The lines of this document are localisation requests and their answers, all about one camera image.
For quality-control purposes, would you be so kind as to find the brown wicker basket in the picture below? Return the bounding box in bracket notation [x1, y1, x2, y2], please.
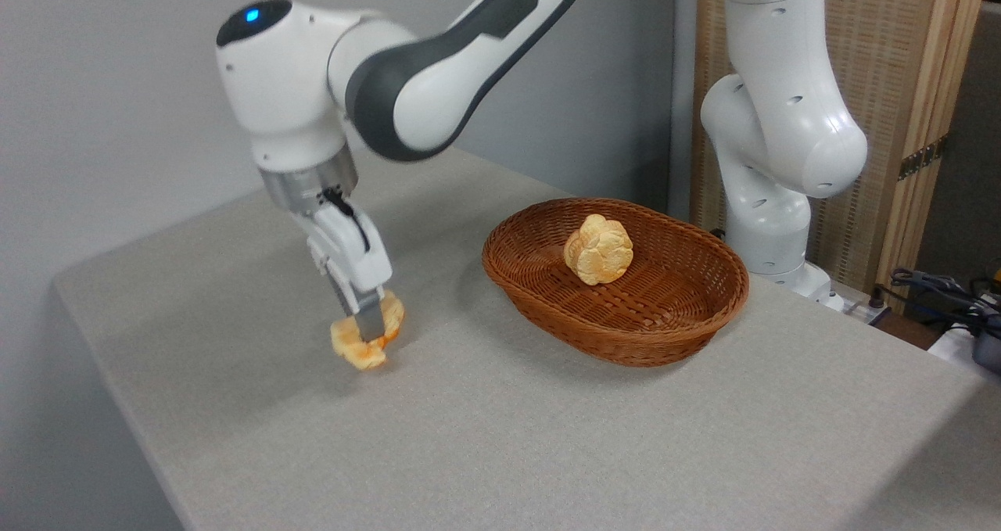
[482, 197, 750, 368]

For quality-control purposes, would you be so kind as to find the wooden rattan folding screen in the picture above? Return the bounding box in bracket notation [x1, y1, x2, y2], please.
[692, 0, 991, 313]

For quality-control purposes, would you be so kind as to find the round golden bread bun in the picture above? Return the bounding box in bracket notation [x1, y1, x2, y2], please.
[563, 213, 635, 286]

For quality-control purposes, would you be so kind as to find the black cable bundle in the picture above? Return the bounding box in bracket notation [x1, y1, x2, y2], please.
[872, 267, 1001, 336]

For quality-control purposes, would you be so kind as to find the long golden bread roll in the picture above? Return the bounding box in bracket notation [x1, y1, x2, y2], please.
[329, 290, 406, 371]

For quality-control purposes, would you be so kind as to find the white power strip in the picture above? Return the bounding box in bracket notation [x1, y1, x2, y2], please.
[838, 292, 892, 326]

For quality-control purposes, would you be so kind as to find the metal screen hinge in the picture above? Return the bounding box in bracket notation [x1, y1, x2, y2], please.
[898, 135, 949, 181]

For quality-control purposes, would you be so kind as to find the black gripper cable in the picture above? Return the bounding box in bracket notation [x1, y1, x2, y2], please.
[319, 188, 371, 252]

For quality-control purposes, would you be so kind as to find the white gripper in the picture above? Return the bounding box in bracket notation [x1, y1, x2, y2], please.
[285, 201, 394, 343]

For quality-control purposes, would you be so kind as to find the blue grey device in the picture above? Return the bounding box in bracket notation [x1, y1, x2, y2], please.
[972, 329, 1001, 375]

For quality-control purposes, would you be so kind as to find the grey tablecloth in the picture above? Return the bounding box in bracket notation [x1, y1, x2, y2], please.
[53, 149, 1001, 531]

